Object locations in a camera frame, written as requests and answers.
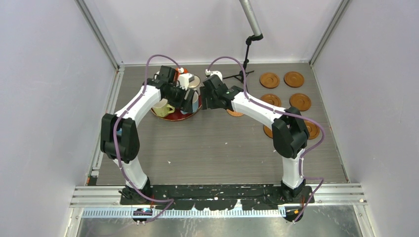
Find orange cup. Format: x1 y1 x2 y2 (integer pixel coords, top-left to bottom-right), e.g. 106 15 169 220
176 68 188 74

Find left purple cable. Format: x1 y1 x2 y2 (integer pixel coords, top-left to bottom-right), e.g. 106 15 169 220
113 54 181 224

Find woven rattan coaster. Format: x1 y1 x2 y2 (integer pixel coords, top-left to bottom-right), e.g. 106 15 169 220
226 110 244 117

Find wooden coaster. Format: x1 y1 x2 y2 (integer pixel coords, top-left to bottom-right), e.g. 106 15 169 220
259 72 280 89
304 120 320 140
289 93 312 112
263 125 273 139
284 71 305 88
260 93 282 107

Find purple cable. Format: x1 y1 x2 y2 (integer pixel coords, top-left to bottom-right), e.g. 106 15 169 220
207 56 326 225
113 54 181 224

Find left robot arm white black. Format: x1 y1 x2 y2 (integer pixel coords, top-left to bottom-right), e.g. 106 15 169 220
100 66 196 204

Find white cup brown rim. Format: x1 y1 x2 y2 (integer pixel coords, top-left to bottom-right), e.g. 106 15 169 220
188 75 201 90

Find light blue mug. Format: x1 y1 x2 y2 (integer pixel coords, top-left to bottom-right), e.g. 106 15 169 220
192 91 199 113

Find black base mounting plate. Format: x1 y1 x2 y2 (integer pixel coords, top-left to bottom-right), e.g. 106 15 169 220
119 184 314 211

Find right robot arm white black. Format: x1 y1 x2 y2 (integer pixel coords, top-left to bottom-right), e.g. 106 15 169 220
201 73 309 203

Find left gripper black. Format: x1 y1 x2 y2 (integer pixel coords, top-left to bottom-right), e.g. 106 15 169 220
165 83 195 113

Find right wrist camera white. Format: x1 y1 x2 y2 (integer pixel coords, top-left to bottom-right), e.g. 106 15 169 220
205 69 223 81

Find red round tray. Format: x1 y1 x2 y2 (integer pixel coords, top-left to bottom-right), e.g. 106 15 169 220
150 96 202 121

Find microphone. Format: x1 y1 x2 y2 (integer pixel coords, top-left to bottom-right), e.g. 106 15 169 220
223 0 264 84

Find yellow mug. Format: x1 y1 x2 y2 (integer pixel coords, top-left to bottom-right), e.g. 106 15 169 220
152 99 175 118

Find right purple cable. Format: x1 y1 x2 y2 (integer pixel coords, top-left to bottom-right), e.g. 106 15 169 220
207 56 326 225

